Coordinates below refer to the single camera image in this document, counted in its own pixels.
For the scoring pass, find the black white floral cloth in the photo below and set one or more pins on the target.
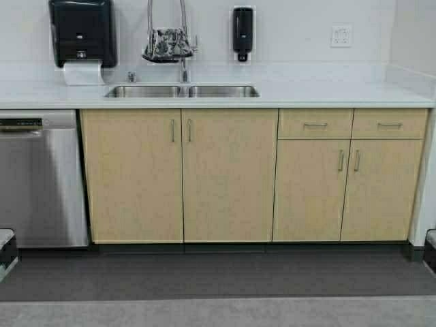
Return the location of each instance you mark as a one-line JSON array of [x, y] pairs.
[[167, 45]]

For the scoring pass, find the robot base left corner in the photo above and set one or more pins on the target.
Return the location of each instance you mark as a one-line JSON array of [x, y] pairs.
[[9, 251]]

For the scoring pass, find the right sink cabinet door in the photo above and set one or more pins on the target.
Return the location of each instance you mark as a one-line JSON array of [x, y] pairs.
[[229, 158]]

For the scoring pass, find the sink cabinet door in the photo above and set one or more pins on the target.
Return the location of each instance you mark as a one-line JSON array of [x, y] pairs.
[[229, 158], [134, 175]]

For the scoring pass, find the left sink cabinet door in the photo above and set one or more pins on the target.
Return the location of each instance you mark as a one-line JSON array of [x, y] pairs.
[[134, 175]]

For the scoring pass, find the left wooden drawer front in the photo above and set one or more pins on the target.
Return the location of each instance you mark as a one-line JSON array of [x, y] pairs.
[[310, 123]]

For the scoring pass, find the wooden drawer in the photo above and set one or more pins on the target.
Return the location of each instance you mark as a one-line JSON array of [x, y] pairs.
[[389, 123], [310, 123]]

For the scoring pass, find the chrome spring kitchen faucet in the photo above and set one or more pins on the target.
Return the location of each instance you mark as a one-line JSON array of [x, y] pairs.
[[183, 62]]

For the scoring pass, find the lower left cabinet door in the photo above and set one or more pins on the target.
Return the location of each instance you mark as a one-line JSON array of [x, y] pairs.
[[309, 190]]

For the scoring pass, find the stainless steel double sink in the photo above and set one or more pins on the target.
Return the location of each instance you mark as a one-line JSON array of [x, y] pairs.
[[193, 91]]

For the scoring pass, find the right wooden drawer front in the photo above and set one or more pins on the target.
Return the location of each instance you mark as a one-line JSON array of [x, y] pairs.
[[389, 123]]

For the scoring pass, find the lower right cabinet door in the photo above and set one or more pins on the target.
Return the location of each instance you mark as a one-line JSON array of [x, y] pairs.
[[380, 192]]

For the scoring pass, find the stainless steel dishwasher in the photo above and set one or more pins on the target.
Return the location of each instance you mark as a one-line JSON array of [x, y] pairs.
[[42, 191]]

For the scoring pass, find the black paper towel dispenser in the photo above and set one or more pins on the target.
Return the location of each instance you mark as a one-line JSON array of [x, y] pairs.
[[83, 30]]

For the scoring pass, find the black wall soap dispenser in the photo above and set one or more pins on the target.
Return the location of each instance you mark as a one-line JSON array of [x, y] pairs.
[[242, 32]]

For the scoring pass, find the white wall power outlet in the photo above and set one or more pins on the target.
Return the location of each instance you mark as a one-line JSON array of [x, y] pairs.
[[341, 36]]

